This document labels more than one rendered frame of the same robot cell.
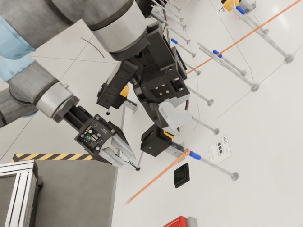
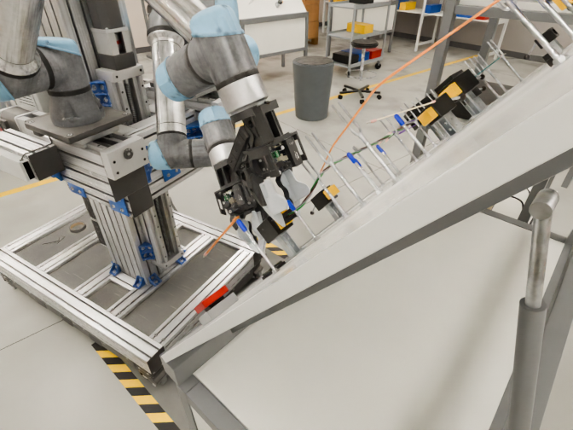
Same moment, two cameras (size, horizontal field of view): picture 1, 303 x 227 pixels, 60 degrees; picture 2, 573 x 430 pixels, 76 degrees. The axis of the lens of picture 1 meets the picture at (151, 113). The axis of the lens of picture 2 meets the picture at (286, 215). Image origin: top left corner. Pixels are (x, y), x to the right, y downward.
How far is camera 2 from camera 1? 0.41 m
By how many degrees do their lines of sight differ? 33
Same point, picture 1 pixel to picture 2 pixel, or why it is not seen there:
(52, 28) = (191, 82)
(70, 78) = (360, 185)
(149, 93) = (251, 163)
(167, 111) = (269, 191)
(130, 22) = (238, 90)
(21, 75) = (208, 125)
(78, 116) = (230, 177)
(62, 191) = not seen: hidden behind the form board
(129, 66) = (242, 132)
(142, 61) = (253, 131)
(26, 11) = (176, 64)
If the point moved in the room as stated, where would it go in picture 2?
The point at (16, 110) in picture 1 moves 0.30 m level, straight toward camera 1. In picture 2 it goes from (203, 157) to (154, 229)
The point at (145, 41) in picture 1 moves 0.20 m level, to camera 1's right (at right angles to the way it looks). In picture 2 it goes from (251, 112) to (360, 148)
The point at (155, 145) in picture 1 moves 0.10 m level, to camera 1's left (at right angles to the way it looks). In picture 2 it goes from (267, 229) to (232, 209)
